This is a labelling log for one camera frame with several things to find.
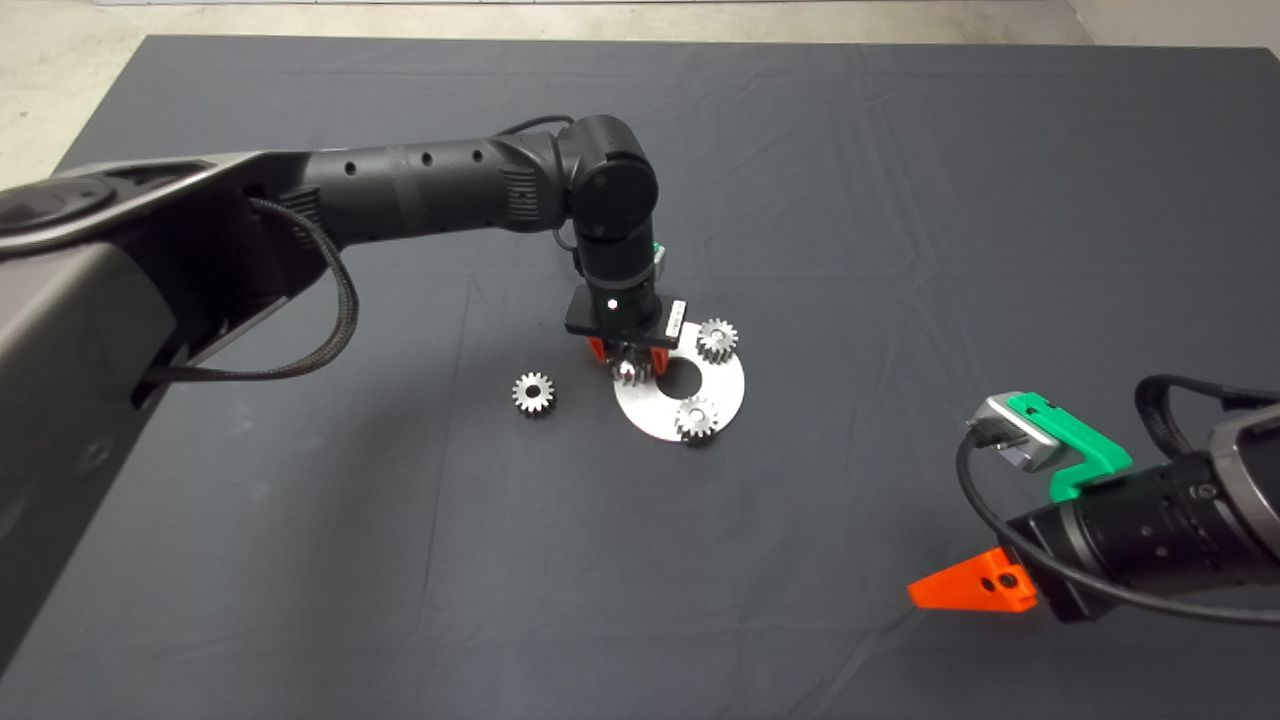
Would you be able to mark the small steel gear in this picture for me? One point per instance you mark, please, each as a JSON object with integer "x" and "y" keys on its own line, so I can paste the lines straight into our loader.
{"x": 690, "y": 425}
{"x": 522, "y": 393}
{"x": 708, "y": 350}

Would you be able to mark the round metal plate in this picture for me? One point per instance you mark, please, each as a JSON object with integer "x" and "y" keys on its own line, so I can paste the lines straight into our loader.
{"x": 725, "y": 390}

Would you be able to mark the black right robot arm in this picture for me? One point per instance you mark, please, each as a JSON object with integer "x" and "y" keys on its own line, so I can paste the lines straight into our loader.
{"x": 1220, "y": 500}

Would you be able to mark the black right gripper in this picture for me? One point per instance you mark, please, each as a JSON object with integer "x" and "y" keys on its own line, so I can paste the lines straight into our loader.
{"x": 1065, "y": 550}

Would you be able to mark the dark grey table cloth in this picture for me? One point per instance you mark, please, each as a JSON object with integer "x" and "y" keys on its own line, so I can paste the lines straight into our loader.
{"x": 900, "y": 200}

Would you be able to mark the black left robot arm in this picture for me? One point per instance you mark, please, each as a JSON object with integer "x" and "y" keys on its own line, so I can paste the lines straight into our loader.
{"x": 430, "y": 190}

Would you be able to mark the larger steel gear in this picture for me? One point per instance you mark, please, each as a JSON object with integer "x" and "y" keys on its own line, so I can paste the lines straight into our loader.
{"x": 630, "y": 372}

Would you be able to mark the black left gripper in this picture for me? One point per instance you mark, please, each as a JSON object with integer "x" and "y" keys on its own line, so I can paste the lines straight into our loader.
{"x": 620, "y": 305}

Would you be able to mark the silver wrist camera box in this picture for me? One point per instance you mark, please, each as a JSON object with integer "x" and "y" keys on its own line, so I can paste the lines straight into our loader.
{"x": 660, "y": 266}
{"x": 1015, "y": 440}

